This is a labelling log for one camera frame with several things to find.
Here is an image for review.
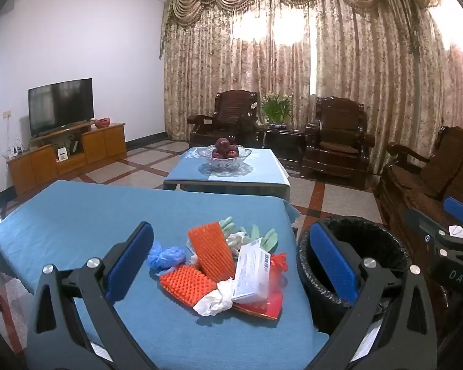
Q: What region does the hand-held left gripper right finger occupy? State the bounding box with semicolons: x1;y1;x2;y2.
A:
309;221;437;370

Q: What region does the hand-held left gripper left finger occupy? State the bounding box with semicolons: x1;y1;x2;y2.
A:
26;221;157;370

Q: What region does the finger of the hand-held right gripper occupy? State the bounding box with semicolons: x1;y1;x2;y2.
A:
443;196;463;227
406;208;454;241

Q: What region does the black lined trash bin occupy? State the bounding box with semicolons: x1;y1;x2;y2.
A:
296;216;415;336

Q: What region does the green rubber glove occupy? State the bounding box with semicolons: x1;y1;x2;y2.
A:
217;216;279;253

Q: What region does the crumpled blue plastic bag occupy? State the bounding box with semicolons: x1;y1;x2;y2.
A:
147;241;186;270

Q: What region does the dark wooden sofa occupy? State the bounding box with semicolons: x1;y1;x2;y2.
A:
376;125;463;247

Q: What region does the red plastic bag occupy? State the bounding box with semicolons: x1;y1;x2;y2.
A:
268;252;289;297

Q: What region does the table with blue tablecloth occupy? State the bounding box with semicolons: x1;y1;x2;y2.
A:
0;180;330;370

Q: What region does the short orange foam net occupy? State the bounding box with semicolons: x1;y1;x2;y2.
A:
159;264;218;306

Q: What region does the long orange foam net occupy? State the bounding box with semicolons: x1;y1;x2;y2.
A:
188;221;242;283

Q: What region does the white printed cardboard box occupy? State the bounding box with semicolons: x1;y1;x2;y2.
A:
231;239;274;304

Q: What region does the flat red cardboard packet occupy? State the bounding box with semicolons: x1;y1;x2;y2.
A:
231;291;284;320

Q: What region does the crumpled plain white tissue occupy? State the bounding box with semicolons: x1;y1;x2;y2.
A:
193;279;236;317

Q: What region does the coffee table with blue cloth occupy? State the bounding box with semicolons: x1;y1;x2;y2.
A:
163;147;292;201

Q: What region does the wooden television cabinet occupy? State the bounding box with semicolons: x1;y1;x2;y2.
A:
6;122;128;197

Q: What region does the dark wooden armchair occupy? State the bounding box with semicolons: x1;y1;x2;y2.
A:
188;90;260;148
301;96;376;180

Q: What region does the glass fruit bowl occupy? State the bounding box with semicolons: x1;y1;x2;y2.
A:
197;144;252;172

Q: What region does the dark wooden side table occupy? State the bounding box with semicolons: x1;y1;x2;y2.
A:
257;122;305;162

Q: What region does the green potted plant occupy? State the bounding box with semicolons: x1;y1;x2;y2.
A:
260;92;296;124

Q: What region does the black flat television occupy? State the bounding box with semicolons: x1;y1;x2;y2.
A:
28;78;94;137

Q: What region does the beige patterned curtain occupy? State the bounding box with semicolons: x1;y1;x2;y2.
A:
162;0;463;170

